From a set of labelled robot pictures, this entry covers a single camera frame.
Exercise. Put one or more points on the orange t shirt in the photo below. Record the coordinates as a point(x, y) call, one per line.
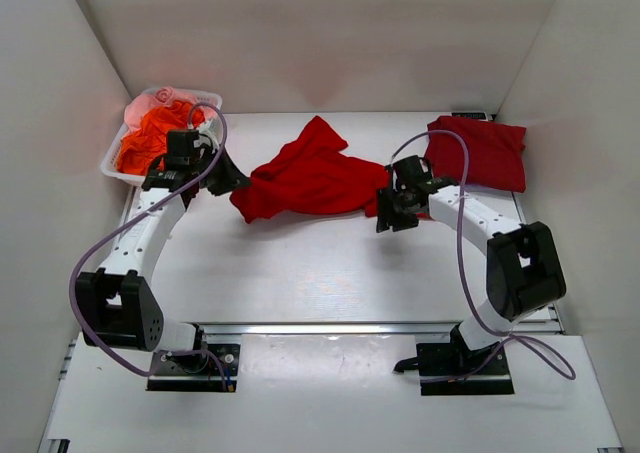
point(140, 148)

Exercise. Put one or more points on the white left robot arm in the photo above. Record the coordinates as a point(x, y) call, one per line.
point(115, 303)

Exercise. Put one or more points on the bright red t shirt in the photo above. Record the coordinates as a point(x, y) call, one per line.
point(311, 175)

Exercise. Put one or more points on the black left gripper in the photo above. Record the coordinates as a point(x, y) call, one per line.
point(220, 174)

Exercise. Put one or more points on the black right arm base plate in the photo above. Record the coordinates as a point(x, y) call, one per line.
point(444, 370)

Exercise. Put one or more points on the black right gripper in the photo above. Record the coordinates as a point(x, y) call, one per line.
point(396, 210)

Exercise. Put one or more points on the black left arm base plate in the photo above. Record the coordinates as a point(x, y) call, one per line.
point(216, 372)

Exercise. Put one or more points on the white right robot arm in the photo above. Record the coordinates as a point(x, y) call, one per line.
point(523, 271)

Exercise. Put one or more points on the pink t shirt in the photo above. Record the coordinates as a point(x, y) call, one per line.
point(163, 96)

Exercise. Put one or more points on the folded dark red t shirt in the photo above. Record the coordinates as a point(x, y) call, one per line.
point(495, 152)

